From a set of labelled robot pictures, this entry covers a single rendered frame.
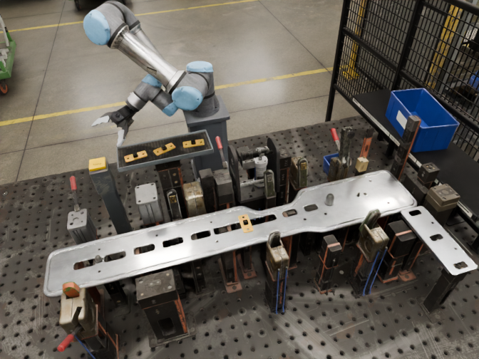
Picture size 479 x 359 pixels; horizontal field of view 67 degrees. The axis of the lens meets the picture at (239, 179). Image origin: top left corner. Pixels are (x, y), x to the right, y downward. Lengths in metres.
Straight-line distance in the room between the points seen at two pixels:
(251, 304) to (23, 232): 1.16
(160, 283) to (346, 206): 0.74
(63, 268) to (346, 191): 1.08
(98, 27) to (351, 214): 1.19
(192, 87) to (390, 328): 1.20
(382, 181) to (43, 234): 1.57
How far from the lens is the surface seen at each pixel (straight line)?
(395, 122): 1.84
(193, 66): 1.65
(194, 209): 1.39
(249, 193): 1.50
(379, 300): 1.59
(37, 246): 1.94
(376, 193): 1.53
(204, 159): 1.85
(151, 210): 1.36
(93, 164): 1.48
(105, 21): 1.56
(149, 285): 1.21
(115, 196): 1.56
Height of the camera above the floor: 2.04
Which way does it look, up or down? 43 degrees down
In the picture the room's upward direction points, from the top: 3 degrees counter-clockwise
